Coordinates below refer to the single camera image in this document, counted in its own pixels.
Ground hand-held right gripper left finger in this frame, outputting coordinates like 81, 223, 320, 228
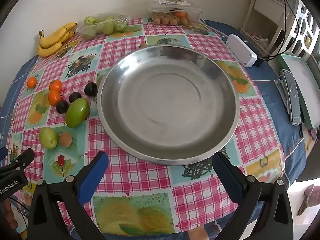
27, 151, 109, 240

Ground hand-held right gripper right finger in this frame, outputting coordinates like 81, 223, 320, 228
212, 151, 294, 240

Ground large brown longan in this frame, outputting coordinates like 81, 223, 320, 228
58, 133, 73, 147

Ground large green mango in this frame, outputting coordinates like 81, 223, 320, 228
65, 98, 90, 128

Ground dark purple plum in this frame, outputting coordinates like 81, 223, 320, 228
56, 100, 69, 114
68, 92, 82, 103
84, 82, 98, 97

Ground large steel bowl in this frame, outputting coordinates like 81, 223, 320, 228
97, 44, 240, 166

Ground blue plaid cloth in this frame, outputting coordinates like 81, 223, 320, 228
0, 19, 320, 240

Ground grey handheld device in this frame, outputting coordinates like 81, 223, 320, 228
281, 69, 302, 125

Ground grey plastic holder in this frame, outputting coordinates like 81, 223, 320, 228
274, 79, 290, 108

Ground black power adapter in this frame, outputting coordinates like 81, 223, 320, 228
254, 56, 268, 67

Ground green shallow box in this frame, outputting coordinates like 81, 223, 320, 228
278, 54, 320, 130

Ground bunch of yellow bananas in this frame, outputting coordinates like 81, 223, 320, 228
37, 22, 78, 57

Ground white plastic device box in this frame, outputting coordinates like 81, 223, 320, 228
226, 33, 258, 68

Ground clear plastic tray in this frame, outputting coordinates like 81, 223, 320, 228
76, 14, 129, 40

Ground white mesh bag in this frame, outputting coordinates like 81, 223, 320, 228
250, 31, 269, 47

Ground pile of green jujubes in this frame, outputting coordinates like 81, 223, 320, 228
84, 15, 127, 35

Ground pile of brown longans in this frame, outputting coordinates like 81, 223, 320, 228
152, 12, 189, 26

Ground white wooden shelf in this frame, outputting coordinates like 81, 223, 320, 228
240, 0, 293, 55

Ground white lattice panel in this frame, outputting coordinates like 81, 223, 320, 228
282, 0, 320, 58

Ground clear plastic clamshell box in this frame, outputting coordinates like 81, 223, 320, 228
146, 0, 202, 26

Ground white cable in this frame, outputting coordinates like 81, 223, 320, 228
201, 19, 229, 40

